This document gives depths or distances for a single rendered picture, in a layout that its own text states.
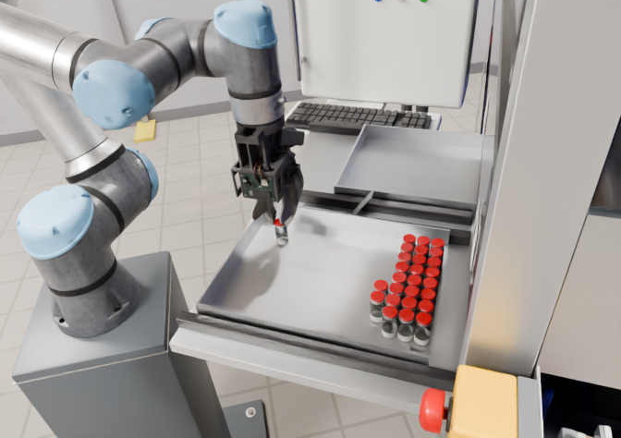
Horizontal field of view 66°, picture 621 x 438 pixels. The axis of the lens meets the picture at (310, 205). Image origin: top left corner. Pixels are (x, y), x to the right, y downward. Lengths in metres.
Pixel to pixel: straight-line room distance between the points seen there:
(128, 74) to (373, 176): 0.59
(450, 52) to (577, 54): 1.08
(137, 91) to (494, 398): 0.48
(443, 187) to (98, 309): 0.68
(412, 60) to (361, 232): 0.69
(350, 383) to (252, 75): 0.42
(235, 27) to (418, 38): 0.86
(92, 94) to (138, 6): 2.70
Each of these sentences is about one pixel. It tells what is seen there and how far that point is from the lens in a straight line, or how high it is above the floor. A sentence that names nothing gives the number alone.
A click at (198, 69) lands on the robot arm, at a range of 0.68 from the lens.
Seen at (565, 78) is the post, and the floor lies 1.31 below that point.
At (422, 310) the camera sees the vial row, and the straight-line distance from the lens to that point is 0.69.
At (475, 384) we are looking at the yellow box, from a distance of 0.50.
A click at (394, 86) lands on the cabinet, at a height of 0.86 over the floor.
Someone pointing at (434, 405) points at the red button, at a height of 1.01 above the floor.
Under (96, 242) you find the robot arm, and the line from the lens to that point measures 0.86.
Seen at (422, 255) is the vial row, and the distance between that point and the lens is 0.76.
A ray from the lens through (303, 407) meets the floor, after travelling 1.68.
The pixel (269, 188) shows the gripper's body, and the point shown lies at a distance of 0.71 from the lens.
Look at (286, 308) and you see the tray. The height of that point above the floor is 0.88.
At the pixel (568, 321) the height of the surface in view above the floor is 1.09.
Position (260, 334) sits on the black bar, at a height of 0.90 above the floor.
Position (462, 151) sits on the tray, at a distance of 1.12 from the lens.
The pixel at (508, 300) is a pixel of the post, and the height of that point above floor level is 1.11.
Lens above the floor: 1.44
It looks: 37 degrees down
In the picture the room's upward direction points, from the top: 5 degrees counter-clockwise
